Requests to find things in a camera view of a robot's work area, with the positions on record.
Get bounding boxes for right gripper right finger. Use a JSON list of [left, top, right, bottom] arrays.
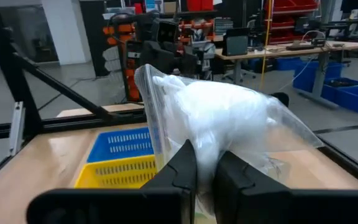
[[212, 151, 358, 224]]

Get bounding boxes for orange black machine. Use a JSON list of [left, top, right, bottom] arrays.
[[103, 23, 143, 102]]

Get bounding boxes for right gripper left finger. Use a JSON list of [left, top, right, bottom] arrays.
[[25, 139, 198, 224]]

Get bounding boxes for yellow plastic basket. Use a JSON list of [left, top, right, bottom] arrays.
[[74, 154, 158, 190]]

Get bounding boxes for silver metal bracket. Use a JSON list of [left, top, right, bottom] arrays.
[[9, 101, 26, 157]]

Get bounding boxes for yellow hanging cable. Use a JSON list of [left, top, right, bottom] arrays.
[[259, 0, 273, 91]]

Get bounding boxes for blue plastic basket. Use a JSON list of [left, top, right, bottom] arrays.
[[86, 126, 155, 164]]

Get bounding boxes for black cable end ball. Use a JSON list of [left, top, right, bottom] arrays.
[[270, 91, 290, 108]]

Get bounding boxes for dark desk monitor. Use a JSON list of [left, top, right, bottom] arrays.
[[221, 27, 250, 57]]

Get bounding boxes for wooden office desk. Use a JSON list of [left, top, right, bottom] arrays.
[[214, 40, 358, 110]]

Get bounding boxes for bag of white cotton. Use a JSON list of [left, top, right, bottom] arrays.
[[134, 63, 324, 218]]

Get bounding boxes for red bin shelving rack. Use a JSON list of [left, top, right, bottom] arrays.
[[267, 0, 319, 44]]

